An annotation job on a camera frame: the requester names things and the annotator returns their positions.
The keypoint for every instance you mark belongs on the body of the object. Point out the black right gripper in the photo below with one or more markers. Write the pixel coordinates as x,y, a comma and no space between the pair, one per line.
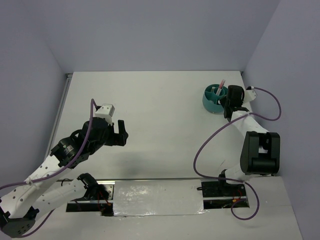
223,100

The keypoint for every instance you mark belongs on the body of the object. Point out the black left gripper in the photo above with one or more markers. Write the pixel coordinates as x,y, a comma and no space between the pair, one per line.
119,139

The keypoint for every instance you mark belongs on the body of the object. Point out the pink pen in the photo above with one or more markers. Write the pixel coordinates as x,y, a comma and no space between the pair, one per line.
221,85

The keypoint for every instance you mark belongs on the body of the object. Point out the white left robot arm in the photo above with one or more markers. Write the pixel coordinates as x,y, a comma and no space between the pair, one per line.
25,204

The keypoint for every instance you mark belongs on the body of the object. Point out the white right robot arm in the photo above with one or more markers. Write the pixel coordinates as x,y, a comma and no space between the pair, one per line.
260,154

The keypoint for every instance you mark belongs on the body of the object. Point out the teal round divided container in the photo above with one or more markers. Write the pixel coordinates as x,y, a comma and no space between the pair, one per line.
210,99

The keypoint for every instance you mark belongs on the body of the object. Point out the silver foil cover plate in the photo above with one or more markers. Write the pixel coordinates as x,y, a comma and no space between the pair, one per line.
157,198

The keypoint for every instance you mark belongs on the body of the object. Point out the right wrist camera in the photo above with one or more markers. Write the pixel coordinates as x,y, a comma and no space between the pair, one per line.
249,94

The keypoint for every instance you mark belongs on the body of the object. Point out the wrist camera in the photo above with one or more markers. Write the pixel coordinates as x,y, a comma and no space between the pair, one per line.
249,94
105,111

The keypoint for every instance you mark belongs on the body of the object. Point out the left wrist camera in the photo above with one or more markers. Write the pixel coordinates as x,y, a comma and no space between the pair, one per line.
105,111

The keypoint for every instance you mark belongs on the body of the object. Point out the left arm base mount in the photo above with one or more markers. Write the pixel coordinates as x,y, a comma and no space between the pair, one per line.
97,197

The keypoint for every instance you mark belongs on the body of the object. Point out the aluminium table edge rail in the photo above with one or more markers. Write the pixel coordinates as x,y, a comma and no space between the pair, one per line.
59,113

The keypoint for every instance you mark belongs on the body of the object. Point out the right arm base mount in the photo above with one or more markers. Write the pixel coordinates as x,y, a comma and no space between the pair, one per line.
218,194

